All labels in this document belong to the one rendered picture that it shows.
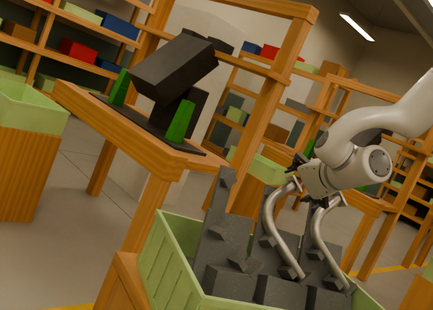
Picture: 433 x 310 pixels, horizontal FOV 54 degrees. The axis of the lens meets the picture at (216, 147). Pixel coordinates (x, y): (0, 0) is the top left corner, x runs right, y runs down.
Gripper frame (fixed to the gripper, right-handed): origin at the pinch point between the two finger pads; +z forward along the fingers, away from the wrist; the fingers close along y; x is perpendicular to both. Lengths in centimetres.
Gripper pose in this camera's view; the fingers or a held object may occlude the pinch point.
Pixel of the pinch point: (297, 184)
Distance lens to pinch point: 123.3
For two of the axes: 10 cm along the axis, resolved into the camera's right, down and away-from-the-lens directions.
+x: -7.9, 4.1, -4.5
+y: -4.7, -8.8, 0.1
